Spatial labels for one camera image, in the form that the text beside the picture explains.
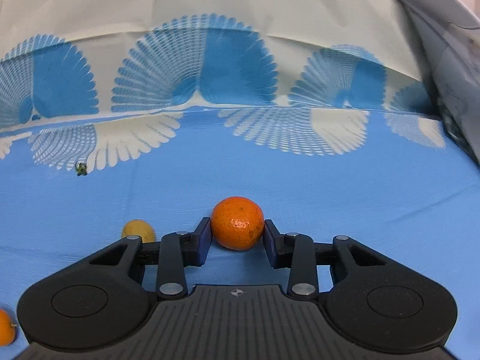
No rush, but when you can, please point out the small green stem bit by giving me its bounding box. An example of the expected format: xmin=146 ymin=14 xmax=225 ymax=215
xmin=75 ymin=162 xmax=88 ymax=176

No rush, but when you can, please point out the speckled orange fruit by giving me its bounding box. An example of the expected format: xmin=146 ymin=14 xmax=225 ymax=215
xmin=211 ymin=197 xmax=264 ymax=251

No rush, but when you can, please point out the olive green small fruit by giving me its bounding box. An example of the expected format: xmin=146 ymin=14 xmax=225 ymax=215
xmin=121 ymin=219 xmax=156 ymax=243

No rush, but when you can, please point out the orange fruit middle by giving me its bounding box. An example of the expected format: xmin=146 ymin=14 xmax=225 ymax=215
xmin=0 ymin=309 xmax=16 ymax=347

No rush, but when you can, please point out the blue white patterned sheet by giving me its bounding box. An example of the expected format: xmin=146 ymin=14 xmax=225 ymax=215
xmin=1 ymin=0 xmax=479 ymax=359

